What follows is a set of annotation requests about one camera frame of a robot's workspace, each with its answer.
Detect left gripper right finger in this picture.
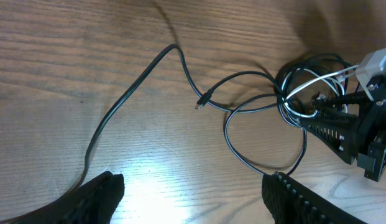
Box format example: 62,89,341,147
262,172,365,224

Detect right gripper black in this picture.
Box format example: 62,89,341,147
300,78,386,182

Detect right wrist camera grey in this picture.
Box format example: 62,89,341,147
355,48,386,101

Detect black usb cable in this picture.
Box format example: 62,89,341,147
67,43,357,200

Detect white usb cable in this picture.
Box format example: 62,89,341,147
281,64,360,119

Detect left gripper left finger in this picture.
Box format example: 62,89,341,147
0,171,125,224

